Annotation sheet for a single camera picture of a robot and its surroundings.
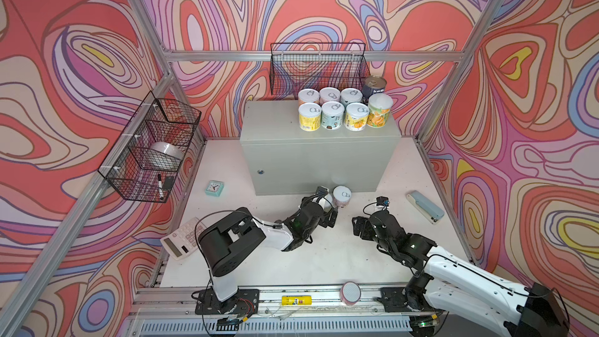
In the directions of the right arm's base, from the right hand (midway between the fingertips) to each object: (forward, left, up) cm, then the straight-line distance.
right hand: (363, 226), depth 83 cm
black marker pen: (+7, +66, +20) cm, 70 cm away
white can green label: (+3, +14, +13) cm, 20 cm away
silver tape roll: (+13, +64, +27) cm, 71 cm away
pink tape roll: (-21, +8, -1) cm, 22 cm away
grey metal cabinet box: (+23, +31, +12) cm, 40 cm away
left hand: (+10, +11, +1) cm, 15 cm away
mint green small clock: (+21, +60, -3) cm, 63 cm away
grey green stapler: (+6, -29, -3) cm, 30 cm away
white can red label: (+14, +6, -1) cm, 15 cm away
